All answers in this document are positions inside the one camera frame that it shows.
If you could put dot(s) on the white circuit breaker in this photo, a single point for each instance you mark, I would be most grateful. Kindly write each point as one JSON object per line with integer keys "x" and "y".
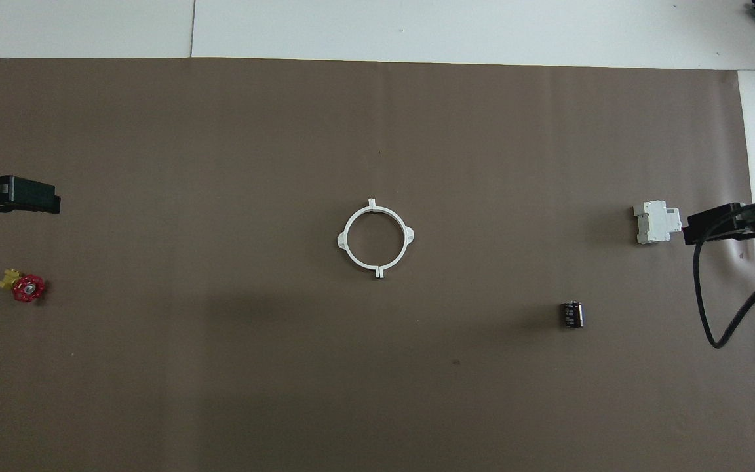
{"x": 656, "y": 223}

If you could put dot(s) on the brass valve red handwheel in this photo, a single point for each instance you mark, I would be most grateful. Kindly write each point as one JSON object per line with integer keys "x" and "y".
{"x": 27, "y": 288}

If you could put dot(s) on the black cylindrical capacitor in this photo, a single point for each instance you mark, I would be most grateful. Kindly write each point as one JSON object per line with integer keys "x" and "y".
{"x": 572, "y": 314}

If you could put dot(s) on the brown paper table mat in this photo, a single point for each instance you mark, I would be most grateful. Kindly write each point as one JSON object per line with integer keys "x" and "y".
{"x": 377, "y": 393}

